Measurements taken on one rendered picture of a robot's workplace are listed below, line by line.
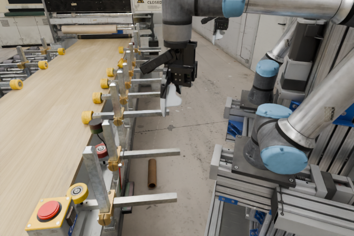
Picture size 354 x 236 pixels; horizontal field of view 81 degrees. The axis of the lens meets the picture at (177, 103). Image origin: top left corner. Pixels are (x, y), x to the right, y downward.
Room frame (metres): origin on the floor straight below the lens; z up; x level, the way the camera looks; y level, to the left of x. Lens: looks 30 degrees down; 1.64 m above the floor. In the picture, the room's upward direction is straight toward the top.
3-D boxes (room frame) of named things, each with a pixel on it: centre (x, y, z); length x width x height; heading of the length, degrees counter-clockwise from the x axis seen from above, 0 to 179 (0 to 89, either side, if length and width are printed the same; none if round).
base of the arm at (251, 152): (0.62, -0.35, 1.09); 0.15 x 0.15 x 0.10
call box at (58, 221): (0.27, 0.27, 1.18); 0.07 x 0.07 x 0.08; 6
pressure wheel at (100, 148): (0.81, 0.40, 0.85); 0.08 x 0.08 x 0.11
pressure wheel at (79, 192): (0.55, 0.41, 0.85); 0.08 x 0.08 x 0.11
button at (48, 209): (0.27, 0.27, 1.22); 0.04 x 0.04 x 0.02
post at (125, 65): (1.52, 0.40, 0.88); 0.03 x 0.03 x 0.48; 6
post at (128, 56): (1.77, 0.42, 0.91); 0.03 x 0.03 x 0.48; 6
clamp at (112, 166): (0.80, 0.33, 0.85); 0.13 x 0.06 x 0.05; 6
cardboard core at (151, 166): (1.41, 0.24, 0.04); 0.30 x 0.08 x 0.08; 6
